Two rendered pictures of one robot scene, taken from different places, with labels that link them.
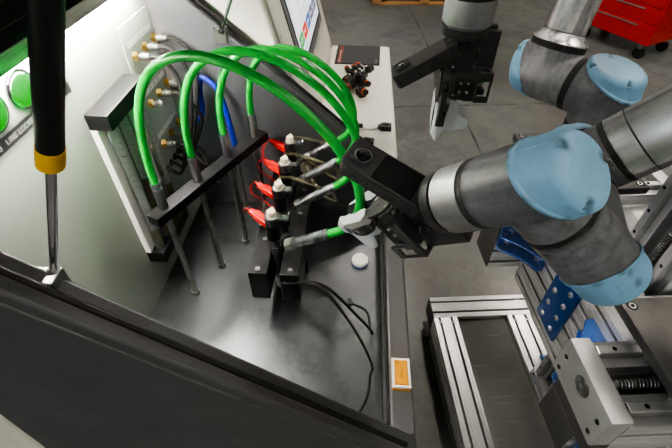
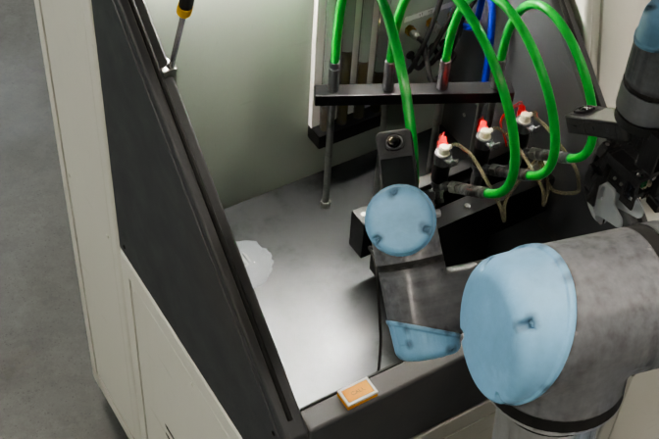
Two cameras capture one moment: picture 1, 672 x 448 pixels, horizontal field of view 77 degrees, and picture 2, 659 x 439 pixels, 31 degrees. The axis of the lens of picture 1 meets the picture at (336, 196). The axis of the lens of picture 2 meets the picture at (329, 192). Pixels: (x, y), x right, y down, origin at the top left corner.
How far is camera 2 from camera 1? 114 cm
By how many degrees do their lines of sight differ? 37
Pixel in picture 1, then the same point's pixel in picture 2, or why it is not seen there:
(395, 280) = not seen: hidden behind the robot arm
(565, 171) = (375, 206)
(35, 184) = (233, 2)
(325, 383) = (326, 371)
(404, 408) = (327, 413)
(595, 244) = (392, 285)
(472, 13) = (626, 101)
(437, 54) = (603, 121)
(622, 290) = (397, 340)
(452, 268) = not seen: outside the picture
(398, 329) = (407, 372)
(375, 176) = (383, 162)
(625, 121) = not seen: hidden behind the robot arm
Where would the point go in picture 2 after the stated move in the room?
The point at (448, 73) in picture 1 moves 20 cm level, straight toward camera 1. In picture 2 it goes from (605, 148) to (460, 179)
